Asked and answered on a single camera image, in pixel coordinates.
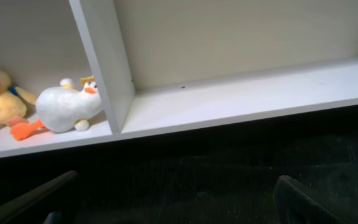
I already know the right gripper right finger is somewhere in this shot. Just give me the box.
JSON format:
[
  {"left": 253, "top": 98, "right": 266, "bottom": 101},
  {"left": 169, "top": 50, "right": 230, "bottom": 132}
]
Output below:
[{"left": 273, "top": 175, "right": 354, "bottom": 224}]

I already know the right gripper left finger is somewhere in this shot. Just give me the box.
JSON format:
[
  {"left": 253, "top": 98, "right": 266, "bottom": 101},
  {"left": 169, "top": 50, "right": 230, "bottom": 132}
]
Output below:
[{"left": 0, "top": 170, "right": 79, "bottom": 224}]

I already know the white plush goose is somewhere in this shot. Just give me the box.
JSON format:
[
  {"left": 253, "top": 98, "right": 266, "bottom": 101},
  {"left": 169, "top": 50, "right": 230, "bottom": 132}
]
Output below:
[{"left": 10, "top": 75, "right": 103, "bottom": 141}]

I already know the yellow plush duck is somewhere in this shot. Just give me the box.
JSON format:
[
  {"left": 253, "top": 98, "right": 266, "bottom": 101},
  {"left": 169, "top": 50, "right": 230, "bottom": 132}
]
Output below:
[{"left": 0, "top": 68, "right": 39, "bottom": 139}]

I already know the white shelf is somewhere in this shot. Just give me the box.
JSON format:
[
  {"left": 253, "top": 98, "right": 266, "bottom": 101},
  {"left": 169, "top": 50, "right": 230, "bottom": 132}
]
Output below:
[{"left": 0, "top": 0, "right": 358, "bottom": 162}]

